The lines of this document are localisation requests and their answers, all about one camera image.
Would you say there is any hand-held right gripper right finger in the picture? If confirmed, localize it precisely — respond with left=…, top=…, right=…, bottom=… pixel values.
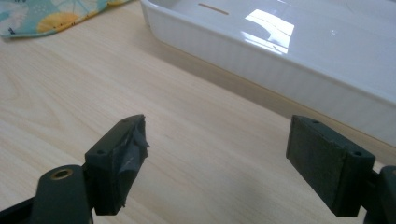
left=285, top=115, right=376, bottom=217

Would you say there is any white plastic tray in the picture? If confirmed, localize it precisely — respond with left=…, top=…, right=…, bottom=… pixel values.
left=139, top=0, right=396, bottom=147

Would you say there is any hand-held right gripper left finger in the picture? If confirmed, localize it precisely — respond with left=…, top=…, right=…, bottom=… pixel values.
left=84, top=114, right=150, bottom=217

